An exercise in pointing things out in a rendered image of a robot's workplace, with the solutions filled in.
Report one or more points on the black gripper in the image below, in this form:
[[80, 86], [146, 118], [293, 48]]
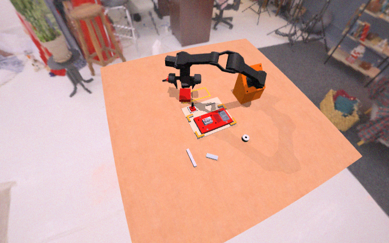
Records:
[[172, 79]]

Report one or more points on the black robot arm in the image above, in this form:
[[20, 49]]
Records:
[[235, 64]]

